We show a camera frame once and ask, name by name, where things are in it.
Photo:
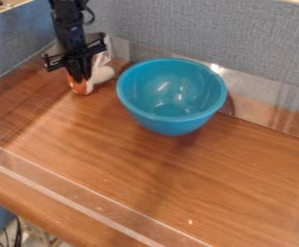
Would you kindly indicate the clear acrylic tray barrier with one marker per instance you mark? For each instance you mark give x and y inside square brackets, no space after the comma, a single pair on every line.
[106,184]

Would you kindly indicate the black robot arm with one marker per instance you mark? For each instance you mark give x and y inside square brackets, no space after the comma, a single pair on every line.
[75,47]

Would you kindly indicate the brown and white toy mushroom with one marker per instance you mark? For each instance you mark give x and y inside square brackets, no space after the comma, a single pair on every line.
[102,74]

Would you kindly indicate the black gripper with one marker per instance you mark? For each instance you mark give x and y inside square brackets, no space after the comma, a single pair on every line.
[78,60]

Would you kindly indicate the blue plastic bowl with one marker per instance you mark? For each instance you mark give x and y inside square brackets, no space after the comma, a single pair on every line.
[171,94]

